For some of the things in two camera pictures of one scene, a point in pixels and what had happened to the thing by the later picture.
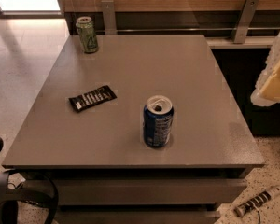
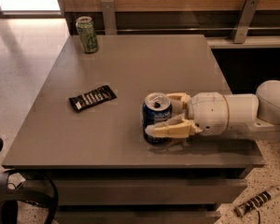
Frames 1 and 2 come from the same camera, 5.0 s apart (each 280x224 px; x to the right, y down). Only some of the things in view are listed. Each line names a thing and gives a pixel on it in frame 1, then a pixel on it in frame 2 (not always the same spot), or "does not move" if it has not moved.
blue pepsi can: [158, 120] does not move
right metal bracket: [245, 20] does not move
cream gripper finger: [273, 85] -> [208, 109]
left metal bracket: [109, 17] does not move
